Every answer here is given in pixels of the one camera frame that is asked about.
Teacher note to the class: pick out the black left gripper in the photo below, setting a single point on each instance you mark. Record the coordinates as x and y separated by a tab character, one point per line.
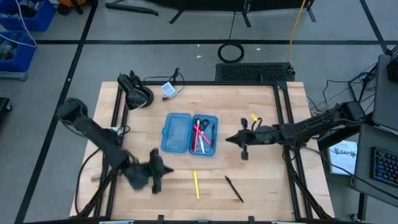
146	174

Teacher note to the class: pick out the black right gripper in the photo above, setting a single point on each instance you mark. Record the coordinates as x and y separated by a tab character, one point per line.
264	135

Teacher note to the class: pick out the black and blue pen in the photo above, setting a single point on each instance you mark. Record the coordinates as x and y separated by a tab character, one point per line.
213	135

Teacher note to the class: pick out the short pink marker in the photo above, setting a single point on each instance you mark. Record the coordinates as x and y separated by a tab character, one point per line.
203	137

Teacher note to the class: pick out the yellow pen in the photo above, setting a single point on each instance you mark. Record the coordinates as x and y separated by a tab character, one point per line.
196	185

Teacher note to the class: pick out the blue translucent plastic supply box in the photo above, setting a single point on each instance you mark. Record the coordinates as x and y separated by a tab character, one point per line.
177	133

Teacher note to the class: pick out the long pink pencil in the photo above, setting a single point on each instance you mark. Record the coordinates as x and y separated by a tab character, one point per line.
196	144

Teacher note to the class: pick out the slim black pen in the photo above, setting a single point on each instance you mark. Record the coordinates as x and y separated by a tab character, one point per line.
234	188

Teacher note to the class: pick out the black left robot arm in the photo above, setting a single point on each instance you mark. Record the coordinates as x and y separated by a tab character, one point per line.
93	130

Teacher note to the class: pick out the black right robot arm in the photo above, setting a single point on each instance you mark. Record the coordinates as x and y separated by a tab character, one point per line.
311	129

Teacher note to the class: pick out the small white printed box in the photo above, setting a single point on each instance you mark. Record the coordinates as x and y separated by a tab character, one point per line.
168	90

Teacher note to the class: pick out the black vented computer case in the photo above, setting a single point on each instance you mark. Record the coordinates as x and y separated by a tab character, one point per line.
248	72

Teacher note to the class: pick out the white printed paper booklet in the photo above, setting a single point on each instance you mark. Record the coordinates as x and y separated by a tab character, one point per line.
342	161

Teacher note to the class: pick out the black desk crossbar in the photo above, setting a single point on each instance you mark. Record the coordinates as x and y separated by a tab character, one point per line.
345	137

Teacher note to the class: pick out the grey desk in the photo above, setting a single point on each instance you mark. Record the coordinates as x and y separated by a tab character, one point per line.
363	161
385	102

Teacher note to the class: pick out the black partition screen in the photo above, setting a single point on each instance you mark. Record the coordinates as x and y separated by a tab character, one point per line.
217	4

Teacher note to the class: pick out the backlit black keyboard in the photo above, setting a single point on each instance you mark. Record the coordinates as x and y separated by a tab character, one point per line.
385	166

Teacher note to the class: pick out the black desk device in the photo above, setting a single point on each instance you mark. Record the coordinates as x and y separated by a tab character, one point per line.
393	70

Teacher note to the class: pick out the black chair base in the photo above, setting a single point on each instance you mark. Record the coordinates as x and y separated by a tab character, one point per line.
3	107

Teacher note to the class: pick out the blue storage bin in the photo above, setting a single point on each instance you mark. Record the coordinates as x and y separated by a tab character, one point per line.
26	59
40	21

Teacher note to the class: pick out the grey flat dolly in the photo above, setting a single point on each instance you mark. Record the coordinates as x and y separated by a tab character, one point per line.
12	76

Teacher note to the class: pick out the orange and black bag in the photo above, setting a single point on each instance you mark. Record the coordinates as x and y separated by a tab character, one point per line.
71	2

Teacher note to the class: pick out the black frame clamp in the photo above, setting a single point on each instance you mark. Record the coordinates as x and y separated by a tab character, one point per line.
251	219
160	218

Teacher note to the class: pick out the black aluminium table frame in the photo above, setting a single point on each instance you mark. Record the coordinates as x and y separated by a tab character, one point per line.
199	83

